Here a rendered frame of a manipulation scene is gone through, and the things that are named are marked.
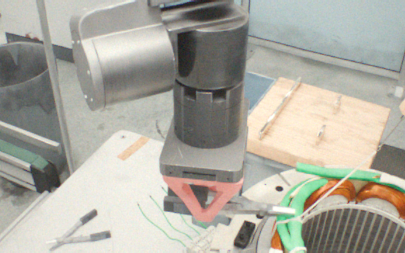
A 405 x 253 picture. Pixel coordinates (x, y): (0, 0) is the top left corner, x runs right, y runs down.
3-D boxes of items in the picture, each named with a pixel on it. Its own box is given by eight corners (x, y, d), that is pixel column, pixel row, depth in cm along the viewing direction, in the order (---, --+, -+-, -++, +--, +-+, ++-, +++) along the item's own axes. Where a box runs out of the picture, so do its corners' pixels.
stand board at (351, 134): (233, 146, 74) (233, 134, 72) (278, 88, 87) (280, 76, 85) (361, 190, 66) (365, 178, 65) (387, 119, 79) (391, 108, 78)
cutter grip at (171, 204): (162, 211, 46) (162, 200, 45) (164, 206, 47) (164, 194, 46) (204, 218, 46) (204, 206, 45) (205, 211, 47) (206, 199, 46)
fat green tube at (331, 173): (292, 178, 53) (294, 166, 52) (301, 157, 56) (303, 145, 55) (423, 216, 49) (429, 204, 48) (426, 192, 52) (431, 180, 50)
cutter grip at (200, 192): (166, 197, 48) (166, 185, 47) (169, 191, 49) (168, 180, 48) (207, 202, 48) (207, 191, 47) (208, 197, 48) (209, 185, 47)
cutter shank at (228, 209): (204, 213, 46) (204, 209, 45) (204, 207, 46) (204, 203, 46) (267, 214, 46) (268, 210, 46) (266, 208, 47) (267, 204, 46)
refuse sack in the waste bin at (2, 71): (-35, 143, 203) (-59, 74, 182) (24, 98, 231) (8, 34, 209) (29, 171, 190) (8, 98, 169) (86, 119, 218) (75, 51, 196)
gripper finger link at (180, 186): (164, 233, 45) (159, 157, 39) (178, 181, 50) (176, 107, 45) (237, 242, 44) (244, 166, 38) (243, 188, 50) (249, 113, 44)
